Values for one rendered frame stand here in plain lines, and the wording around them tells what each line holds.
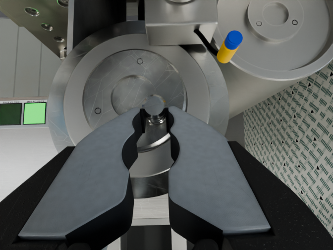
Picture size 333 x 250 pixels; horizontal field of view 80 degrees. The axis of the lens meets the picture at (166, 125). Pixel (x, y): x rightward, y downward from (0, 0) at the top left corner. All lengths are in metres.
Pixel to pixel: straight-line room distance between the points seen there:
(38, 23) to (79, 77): 0.34
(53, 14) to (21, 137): 0.30
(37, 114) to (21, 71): 1.59
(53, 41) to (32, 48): 1.64
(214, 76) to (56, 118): 0.13
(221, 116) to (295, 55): 0.08
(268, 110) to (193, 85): 0.20
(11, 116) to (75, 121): 0.46
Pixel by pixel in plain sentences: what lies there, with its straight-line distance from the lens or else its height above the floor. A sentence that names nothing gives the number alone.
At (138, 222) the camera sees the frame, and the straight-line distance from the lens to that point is 0.52.
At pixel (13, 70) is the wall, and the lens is 2.20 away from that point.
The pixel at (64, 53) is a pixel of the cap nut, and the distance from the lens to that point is 0.58.
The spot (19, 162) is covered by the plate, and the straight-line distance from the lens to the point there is 0.60.
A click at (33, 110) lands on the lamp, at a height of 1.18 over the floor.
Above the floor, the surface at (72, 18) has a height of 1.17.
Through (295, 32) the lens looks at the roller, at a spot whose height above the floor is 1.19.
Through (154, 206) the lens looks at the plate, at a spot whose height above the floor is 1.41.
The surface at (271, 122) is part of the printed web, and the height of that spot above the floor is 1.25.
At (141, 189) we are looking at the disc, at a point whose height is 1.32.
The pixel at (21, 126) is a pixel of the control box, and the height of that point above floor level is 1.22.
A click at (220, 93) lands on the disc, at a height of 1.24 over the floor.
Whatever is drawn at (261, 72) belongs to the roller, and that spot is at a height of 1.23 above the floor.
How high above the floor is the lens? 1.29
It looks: 8 degrees down
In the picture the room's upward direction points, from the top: 178 degrees clockwise
